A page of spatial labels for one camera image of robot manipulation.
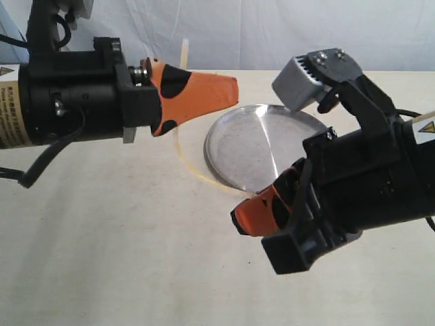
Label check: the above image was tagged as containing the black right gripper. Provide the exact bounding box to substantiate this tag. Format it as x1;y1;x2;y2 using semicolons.
230;126;425;274

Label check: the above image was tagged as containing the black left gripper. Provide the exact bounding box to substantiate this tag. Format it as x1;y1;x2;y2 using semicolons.
19;37;239;145

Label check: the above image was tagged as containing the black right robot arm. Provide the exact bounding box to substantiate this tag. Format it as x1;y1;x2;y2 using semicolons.
230;111;434;274

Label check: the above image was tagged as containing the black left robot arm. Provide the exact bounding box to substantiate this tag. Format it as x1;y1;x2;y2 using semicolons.
1;37;239;149

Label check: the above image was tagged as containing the round silver metal plate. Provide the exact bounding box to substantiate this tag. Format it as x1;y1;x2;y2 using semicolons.
203;104;326;193

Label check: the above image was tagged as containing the white backdrop cloth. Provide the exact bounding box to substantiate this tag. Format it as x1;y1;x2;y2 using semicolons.
0;0;435;72

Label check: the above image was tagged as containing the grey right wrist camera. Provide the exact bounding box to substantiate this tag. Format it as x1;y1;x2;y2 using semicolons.
272;48;363;111

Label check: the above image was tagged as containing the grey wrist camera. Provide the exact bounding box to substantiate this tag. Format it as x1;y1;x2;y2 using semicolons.
272;48;363;111
55;0;94;20

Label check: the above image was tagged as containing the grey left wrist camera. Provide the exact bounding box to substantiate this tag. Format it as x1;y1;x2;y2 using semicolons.
55;0;94;20

